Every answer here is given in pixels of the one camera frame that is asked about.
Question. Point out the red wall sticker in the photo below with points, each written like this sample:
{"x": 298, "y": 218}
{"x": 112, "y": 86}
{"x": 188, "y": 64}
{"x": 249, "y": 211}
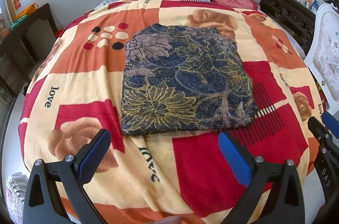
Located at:
{"x": 16, "y": 1}

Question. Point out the dark carved wooden cabinet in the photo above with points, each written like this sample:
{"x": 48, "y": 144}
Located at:
{"x": 286, "y": 15}

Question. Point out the yellow flat package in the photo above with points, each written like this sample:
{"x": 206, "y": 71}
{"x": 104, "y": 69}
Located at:
{"x": 26, "y": 12}

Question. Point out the red orange printed blanket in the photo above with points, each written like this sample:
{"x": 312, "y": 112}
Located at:
{"x": 79, "y": 75}

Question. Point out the pale lace cloth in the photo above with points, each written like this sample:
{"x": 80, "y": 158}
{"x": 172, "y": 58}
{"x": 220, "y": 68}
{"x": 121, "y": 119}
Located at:
{"x": 17, "y": 197}

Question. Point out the white ornate chair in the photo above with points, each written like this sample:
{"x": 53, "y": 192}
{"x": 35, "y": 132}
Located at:
{"x": 328, "y": 54}

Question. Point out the green flat item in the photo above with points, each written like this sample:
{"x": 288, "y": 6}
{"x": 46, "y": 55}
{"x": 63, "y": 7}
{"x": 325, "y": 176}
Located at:
{"x": 17, "y": 25}

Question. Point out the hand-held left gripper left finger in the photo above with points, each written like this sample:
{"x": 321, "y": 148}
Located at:
{"x": 96, "y": 155}

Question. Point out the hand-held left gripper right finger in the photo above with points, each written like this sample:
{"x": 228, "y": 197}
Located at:
{"x": 234, "y": 157}

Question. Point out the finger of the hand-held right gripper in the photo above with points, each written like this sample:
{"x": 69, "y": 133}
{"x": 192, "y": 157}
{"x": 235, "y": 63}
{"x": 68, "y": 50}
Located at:
{"x": 332, "y": 124}
{"x": 324, "y": 168}

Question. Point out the dark wooden side table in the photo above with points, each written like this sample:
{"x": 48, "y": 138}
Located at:
{"x": 43, "y": 20}

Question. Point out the dark floral patterned shirt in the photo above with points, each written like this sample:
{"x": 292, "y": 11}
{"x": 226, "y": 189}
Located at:
{"x": 185, "y": 81}

